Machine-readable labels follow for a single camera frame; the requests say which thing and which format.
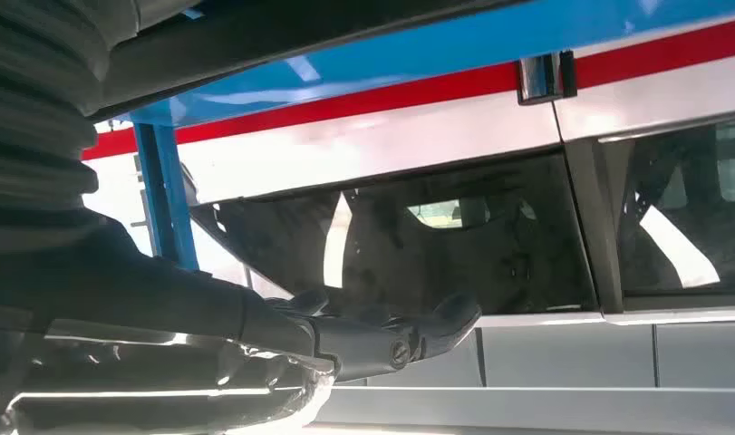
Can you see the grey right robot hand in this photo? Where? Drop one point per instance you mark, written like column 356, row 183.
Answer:
column 133, row 312

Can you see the blue steel shelf rack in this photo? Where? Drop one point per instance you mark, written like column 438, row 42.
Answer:
column 463, row 42

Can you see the white car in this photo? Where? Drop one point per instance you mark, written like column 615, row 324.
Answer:
column 373, row 144

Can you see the red barrier belt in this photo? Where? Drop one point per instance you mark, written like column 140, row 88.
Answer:
column 343, row 105

